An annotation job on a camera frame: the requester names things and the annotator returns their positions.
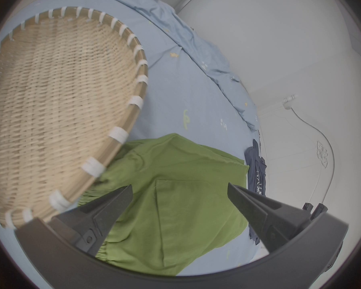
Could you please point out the round woven basket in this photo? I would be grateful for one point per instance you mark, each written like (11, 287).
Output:
(54, 101)

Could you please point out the green shorts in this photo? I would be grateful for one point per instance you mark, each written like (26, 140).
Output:
(183, 206)

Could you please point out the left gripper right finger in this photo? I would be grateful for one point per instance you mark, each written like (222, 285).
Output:
(267, 218)

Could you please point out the pale blue quilt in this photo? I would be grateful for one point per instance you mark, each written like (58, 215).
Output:
(198, 50)

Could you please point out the dark blue T-shirt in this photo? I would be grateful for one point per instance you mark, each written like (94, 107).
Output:
(255, 167)

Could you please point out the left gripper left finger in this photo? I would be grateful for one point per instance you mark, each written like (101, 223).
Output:
(102, 218)

